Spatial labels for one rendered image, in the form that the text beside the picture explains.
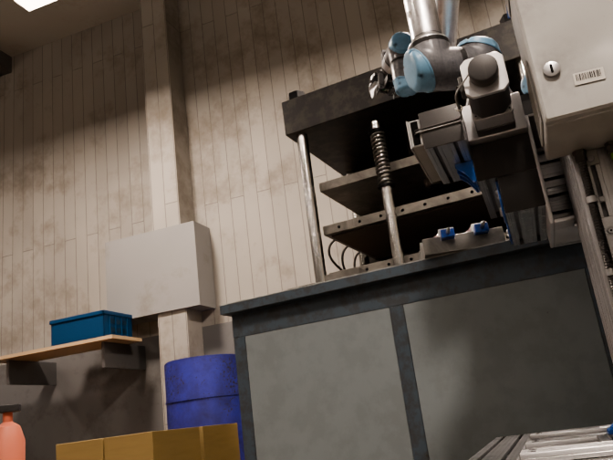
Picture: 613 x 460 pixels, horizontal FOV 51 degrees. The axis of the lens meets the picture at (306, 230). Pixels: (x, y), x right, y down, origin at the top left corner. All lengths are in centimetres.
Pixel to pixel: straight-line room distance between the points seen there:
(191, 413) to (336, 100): 288
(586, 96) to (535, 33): 15
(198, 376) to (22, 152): 382
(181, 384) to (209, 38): 361
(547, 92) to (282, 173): 498
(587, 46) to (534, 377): 117
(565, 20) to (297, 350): 153
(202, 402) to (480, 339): 340
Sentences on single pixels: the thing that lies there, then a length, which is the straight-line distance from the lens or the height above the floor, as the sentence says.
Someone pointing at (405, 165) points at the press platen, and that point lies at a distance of 328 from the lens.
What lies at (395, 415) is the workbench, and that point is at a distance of 223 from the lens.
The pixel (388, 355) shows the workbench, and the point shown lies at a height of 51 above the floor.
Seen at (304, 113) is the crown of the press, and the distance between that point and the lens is 346.
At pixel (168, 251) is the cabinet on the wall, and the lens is 606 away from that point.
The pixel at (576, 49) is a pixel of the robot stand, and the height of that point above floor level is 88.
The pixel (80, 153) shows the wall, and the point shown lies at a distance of 743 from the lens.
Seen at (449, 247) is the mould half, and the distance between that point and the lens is 214.
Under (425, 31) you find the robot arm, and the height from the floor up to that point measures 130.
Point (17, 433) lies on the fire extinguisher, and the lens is 279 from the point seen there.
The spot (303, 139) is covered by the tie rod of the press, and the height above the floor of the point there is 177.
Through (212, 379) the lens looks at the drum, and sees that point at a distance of 526.
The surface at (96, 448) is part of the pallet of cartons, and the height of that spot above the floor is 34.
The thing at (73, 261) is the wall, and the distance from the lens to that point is 710.
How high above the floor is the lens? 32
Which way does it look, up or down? 17 degrees up
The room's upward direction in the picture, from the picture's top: 7 degrees counter-clockwise
